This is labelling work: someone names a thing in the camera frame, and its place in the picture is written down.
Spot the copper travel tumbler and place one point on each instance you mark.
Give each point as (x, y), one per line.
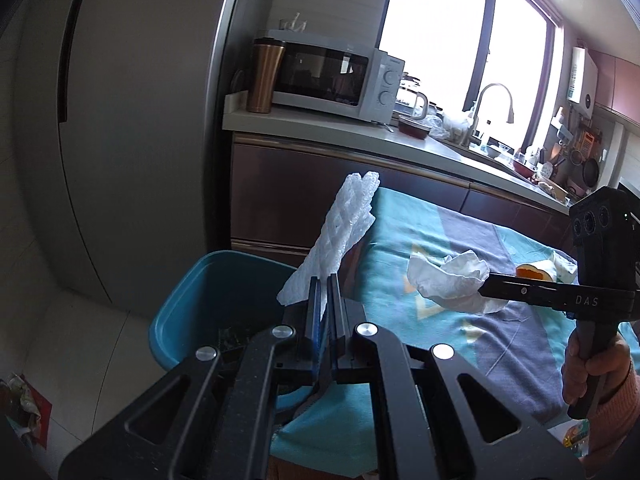
(262, 80)

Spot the glass electric kettle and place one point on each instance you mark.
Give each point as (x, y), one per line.
(410, 102)

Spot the clear plastic bag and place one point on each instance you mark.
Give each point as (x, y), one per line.
(439, 127)

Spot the kitchen window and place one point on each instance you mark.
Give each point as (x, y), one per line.
(440, 35)

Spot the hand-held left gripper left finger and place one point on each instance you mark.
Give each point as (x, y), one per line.
(314, 320)

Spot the white microwave oven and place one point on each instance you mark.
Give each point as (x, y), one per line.
(320, 75)

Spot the white plastic bags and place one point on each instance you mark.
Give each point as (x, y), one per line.
(457, 125)

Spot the red bowl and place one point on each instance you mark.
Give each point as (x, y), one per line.
(525, 169)

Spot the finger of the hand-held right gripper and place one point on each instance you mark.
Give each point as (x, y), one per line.
(520, 291)

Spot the grey refrigerator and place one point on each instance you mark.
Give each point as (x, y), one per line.
(140, 135)

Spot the white water heater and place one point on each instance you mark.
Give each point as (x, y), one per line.
(582, 80)

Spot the pink wall cabinet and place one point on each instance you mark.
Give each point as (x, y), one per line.
(620, 90)

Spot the hanging frying pan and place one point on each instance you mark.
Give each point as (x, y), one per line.
(591, 172)

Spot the white tissue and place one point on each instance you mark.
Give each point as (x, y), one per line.
(440, 280)

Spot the brown kitchen counter cabinet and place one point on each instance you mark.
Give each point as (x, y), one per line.
(280, 185)

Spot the steel kitchen faucet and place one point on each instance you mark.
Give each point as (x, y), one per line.
(480, 110)

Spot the person's right hand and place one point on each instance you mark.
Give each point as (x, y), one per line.
(574, 370)

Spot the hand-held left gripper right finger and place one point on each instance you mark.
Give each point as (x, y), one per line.
(336, 320)

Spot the small orange peel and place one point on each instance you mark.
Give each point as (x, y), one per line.
(531, 271)

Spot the teal grey printed blanket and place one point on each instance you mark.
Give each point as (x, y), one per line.
(450, 350)

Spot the colourful printed packet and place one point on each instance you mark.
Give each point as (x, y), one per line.
(570, 437)

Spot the blue plastic bin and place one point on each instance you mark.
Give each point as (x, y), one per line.
(200, 300)

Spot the white figurine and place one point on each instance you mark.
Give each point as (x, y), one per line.
(292, 22)

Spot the dark lidded container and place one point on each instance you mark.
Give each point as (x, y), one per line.
(414, 127)

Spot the person's right forearm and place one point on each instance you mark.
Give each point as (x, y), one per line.
(620, 410)

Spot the red paper sheet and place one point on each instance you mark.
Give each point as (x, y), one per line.
(42, 410)

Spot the white foam fruit net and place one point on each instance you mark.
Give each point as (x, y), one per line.
(340, 220)

